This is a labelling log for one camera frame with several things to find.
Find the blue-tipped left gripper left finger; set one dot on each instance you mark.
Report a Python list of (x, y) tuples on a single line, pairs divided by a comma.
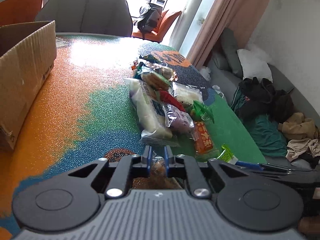
[(146, 161)]

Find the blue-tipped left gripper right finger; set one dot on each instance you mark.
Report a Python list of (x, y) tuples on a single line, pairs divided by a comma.
[(169, 161)]

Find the brown snack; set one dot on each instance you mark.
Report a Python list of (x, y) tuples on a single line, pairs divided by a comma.
[(158, 179)]

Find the purple white snack pack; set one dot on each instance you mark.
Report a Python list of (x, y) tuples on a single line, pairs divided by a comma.
[(178, 121)]

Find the orange snack pack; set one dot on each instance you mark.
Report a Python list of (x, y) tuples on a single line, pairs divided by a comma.
[(204, 146)]

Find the white rice cake pack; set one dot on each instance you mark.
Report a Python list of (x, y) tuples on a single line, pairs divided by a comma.
[(150, 112)]

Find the green snack pouch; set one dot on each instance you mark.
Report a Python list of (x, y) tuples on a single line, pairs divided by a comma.
[(200, 112)]

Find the long biscuit pack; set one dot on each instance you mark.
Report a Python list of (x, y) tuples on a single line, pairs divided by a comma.
[(156, 81)]

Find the green sheet on sofa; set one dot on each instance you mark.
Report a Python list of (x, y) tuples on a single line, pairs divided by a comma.
[(264, 132)]

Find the red snack packet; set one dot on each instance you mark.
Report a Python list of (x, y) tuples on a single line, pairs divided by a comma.
[(165, 97)]

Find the beige clothes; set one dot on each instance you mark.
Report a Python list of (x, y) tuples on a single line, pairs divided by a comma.
[(302, 135)]

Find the lime green small packet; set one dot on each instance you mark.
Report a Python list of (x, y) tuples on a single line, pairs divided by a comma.
[(227, 155)]

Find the clear white cracker pack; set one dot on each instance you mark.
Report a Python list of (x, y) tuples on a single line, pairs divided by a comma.
[(186, 95)]

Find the colourful cat table mat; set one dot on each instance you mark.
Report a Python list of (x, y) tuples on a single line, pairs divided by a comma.
[(83, 112)]

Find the black clothes pile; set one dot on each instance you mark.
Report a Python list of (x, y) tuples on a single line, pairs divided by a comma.
[(263, 98)]

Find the grey sofa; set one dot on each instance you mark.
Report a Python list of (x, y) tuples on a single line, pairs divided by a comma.
[(222, 76)]

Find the white pillow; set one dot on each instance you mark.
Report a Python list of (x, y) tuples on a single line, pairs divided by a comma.
[(253, 66)]

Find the grey sofa cushion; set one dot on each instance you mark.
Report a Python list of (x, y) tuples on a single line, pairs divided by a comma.
[(230, 46)]

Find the orange chair by window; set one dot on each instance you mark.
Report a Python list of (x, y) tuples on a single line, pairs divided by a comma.
[(165, 22)]

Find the grey black backpack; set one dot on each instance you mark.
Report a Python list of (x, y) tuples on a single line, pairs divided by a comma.
[(149, 17)]

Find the grey upholstered chair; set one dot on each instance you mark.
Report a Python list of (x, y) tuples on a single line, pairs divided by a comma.
[(107, 17)]

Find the brown cardboard box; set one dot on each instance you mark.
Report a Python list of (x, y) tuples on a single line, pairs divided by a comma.
[(28, 52)]

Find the pink curtain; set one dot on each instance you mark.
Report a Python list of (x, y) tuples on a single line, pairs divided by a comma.
[(241, 16)]

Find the orange chair near wall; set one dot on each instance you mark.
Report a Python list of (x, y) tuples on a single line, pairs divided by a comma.
[(19, 11)]

